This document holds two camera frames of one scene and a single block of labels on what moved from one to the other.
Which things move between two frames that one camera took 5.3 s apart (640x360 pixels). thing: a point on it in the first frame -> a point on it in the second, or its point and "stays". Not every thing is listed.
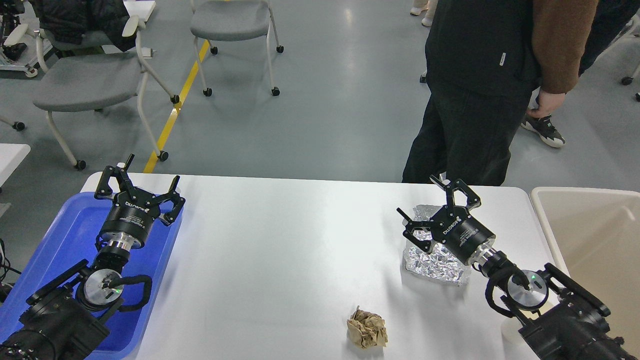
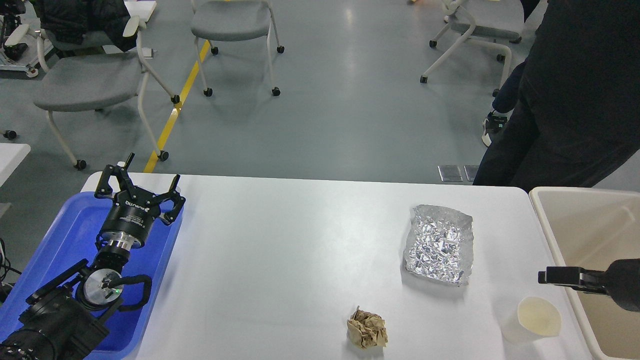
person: (481, 72) -> (578, 120)
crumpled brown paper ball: (366, 329) stays
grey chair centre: (227, 21) stays
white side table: (11, 156) stays
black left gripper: (134, 211) stays
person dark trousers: (611, 17) -> (504, 104)
